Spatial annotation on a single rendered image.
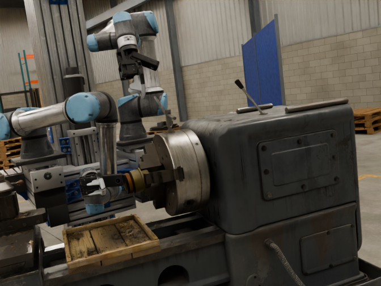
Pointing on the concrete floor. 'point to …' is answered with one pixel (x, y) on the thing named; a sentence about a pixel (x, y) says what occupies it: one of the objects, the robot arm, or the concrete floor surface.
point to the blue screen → (264, 66)
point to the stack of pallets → (9, 152)
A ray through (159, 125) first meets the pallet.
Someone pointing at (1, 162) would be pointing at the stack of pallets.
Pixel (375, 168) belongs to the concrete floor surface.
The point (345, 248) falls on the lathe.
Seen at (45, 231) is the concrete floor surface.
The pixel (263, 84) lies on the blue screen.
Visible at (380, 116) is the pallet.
